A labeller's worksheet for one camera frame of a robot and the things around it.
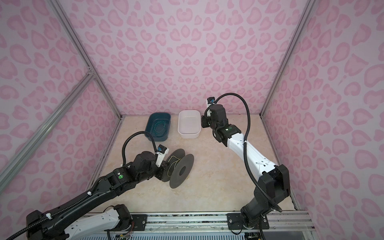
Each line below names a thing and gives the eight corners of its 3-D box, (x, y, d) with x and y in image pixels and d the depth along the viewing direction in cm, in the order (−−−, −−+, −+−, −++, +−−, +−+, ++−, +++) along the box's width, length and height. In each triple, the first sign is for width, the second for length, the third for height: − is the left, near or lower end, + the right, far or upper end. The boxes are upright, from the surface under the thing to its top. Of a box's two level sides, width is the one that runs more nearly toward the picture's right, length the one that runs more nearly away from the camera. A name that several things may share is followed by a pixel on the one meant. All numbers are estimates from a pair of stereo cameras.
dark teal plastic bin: (144, 141, 106) (141, 137, 102) (150, 117, 122) (149, 112, 118) (168, 141, 106) (167, 137, 102) (172, 117, 122) (171, 112, 117)
